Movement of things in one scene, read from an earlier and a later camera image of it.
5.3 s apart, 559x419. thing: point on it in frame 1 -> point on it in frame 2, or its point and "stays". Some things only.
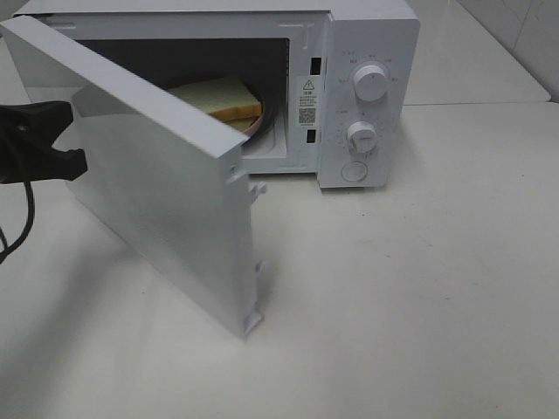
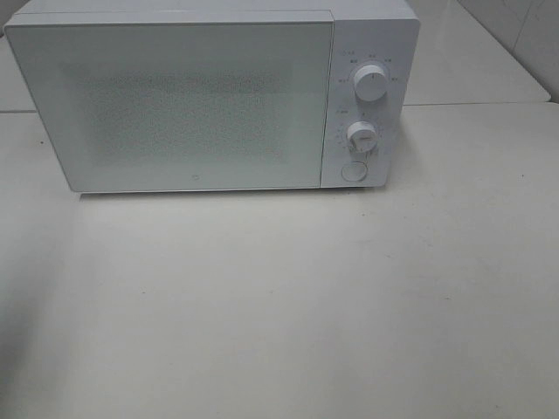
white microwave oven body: x=340 y=79 stays
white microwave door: x=169 y=176 -> x=181 y=106
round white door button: x=354 y=171 stays
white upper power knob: x=370 y=83 stays
